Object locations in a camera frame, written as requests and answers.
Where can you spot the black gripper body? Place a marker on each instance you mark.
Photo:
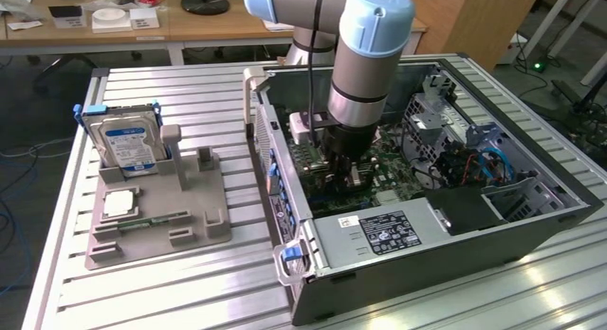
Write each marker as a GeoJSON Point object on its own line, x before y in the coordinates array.
{"type": "Point", "coordinates": [352, 141]}

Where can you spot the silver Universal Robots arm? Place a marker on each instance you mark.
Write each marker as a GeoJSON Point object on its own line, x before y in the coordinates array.
{"type": "Point", "coordinates": [361, 77]}

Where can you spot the green motherboard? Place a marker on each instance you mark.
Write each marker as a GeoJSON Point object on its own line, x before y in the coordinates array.
{"type": "Point", "coordinates": [394, 166]}

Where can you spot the silver chipset heatsink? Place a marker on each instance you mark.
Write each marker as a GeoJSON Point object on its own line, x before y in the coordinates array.
{"type": "Point", "coordinates": [388, 197]}

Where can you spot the perforated metal drive cage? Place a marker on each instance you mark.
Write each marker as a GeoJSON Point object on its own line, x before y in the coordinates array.
{"type": "Point", "coordinates": [428, 131]}

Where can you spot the grey power supply unit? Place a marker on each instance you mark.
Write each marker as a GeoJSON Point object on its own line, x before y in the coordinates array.
{"type": "Point", "coordinates": [342, 244]}

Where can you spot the black power connector bundle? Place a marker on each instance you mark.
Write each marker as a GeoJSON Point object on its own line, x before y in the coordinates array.
{"type": "Point", "coordinates": [450, 166]}

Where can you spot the blue case latch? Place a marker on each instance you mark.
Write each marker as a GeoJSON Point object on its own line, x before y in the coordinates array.
{"type": "Point", "coordinates": [290, 254]}

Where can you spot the open black PC case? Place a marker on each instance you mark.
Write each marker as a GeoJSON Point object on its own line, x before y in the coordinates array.
{"type": "Point", "coordinates": [428, 273]}

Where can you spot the stack of white papers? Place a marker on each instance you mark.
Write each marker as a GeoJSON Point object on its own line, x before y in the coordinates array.
{"type": "Point", "coordinates": [280, 27]}

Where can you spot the metal disk bay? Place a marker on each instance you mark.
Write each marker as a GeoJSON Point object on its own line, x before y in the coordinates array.
{"type": "Point", "coordinates": [517, 202]}

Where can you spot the grey parts rack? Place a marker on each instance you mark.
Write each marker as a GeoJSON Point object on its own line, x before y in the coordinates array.
{"type": "Point", "coordinates": [157, 202]}

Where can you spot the wooden cabinet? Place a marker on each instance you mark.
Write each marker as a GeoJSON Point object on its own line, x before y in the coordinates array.
{"type": "Point", "coordinates": [474, 24]}

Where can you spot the device with green light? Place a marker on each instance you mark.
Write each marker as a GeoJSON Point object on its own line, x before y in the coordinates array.
{"type": "Point", "coordinates": [538, 66]}

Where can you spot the green RAM stick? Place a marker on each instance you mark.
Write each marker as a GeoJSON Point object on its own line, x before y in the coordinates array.
{"type": "Point", "coordinates": [142, 224]}

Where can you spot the hard disk in blue caddy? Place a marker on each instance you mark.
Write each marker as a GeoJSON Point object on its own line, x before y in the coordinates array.
{"type": "Point", "coordinates": [129, 145]}

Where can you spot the round black lamp base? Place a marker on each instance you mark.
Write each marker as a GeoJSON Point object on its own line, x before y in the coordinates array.
{"type": "Point", "coordinates": [206, 4]}

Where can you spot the silver CPU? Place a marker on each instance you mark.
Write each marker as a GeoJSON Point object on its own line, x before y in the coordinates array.
{"type": "Point", "coordinates": [120, 203]}

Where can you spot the black floor equipment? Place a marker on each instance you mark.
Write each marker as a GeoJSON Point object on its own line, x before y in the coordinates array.
{"type": "Point", "coordinates": [588, 102]}

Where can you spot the plain white box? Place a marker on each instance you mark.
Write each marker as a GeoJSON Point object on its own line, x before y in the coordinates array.
{"type": "Point", "coordinates": [144, 18]}

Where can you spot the white box with round dish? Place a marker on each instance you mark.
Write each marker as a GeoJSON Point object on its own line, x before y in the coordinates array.
{"type": "Point", "coordinates": [112, 20]}

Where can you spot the black chair base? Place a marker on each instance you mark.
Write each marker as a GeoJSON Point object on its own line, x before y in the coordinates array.
{"type": "Point", "coordinates": [62, 65]}

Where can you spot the white box with black top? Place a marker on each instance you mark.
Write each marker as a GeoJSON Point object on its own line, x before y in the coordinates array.
{"type": "Point", "coordinates": [69, 17]}

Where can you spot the wooden desk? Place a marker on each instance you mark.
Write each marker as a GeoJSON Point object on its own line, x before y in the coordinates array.
{"type": "Point", "coordinates": [48, 36]}

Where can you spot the small paper note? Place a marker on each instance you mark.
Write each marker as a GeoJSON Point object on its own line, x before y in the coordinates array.
{"type": "Point", "coordinates": [24, 25]}

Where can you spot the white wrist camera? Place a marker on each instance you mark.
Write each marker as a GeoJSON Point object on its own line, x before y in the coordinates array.
{"type": "Point", "coordinates": [301, 127]}

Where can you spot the white table frame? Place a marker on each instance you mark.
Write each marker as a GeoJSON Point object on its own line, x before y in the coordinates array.
{"type": "Point", "coordinates": [565, 24]}

